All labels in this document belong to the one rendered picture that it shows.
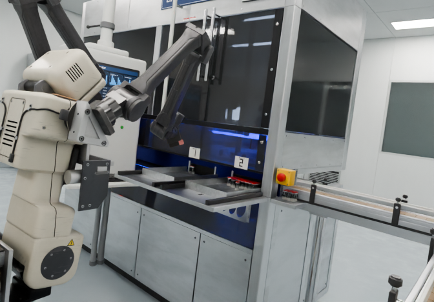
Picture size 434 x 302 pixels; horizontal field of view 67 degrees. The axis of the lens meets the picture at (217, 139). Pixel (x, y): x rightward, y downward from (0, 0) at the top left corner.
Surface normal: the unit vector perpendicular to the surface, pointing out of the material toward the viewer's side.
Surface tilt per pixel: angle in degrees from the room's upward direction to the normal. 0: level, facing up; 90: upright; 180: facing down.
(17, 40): 90
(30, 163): 90
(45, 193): 90
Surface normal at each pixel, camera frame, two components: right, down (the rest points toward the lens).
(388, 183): -0.65, -0.04
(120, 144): 0.66, 0.12
